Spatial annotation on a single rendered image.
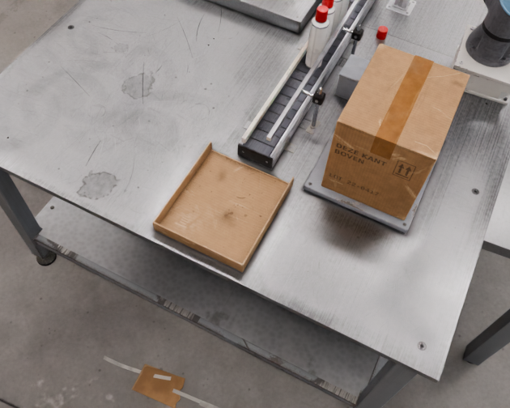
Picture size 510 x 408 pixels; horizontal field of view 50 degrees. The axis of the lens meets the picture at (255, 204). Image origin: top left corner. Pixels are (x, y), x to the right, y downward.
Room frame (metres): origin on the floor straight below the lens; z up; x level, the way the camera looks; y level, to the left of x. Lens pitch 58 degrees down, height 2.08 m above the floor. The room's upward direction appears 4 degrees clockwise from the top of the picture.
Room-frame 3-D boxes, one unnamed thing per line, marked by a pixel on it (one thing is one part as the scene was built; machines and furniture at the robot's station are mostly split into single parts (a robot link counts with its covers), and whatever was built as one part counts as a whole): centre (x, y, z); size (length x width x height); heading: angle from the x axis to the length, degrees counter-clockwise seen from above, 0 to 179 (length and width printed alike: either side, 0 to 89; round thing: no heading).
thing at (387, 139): (0.94, -0.34, 0.99); 0.30 x 0.24 x 0.27; 157
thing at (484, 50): (1.36, -0.70, 0.97); 0.15 x 0.15 x 0.10
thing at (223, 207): (0.77, 0.08, 0.85); 0.30 x 0.26 x 0.04; 157
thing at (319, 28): (1.29, -0.15, 0.98); 0.05 x 0.05 x 0.20
